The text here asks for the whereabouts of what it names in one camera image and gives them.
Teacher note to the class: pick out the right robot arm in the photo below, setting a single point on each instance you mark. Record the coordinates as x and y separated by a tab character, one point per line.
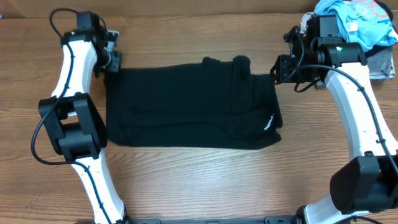
368	183

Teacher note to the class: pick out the light blue shirt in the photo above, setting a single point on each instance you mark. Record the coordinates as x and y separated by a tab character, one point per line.
366	22

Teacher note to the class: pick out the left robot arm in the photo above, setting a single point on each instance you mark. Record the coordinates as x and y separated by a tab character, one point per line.
71	120

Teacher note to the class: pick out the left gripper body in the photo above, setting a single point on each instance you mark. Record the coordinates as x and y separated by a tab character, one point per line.
111	60

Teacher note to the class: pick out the black knit garment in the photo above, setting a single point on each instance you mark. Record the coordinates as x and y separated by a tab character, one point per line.
208	104

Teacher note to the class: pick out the cardboard back panel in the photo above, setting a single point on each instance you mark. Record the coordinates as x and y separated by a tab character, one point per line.
110	8

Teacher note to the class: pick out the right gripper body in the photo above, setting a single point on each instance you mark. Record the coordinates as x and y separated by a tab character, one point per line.
289	70

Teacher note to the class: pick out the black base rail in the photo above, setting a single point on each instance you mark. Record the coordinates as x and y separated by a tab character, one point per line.
211	221

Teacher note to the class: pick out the beige garment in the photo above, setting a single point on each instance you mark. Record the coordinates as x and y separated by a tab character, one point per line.
303	22

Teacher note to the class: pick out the grey folded garment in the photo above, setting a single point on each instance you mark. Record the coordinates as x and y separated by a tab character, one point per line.
381	65

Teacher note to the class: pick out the black folded garment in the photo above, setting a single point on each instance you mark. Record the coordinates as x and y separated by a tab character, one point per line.
375	50

